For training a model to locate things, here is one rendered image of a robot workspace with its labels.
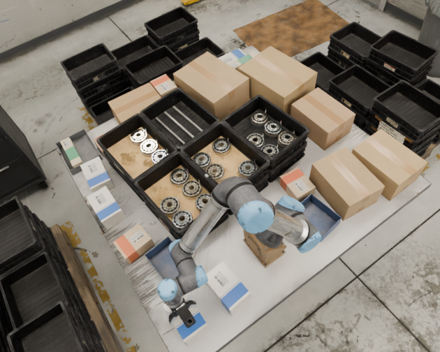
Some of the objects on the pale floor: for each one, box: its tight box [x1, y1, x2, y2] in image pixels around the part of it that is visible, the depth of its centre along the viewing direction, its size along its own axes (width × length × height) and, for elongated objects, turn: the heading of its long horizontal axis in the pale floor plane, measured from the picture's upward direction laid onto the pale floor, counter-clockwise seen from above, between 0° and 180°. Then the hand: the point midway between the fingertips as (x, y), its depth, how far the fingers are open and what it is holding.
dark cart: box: [0, 87, 48, 208], centre depth 277 cm, size 60×45×90 cm
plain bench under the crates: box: [56, 45, 432, 352], centre depth 245 cm, size 160×160×70 cm
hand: (185, 315), depth 163 cm, fingers closed on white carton, 13 cm apart
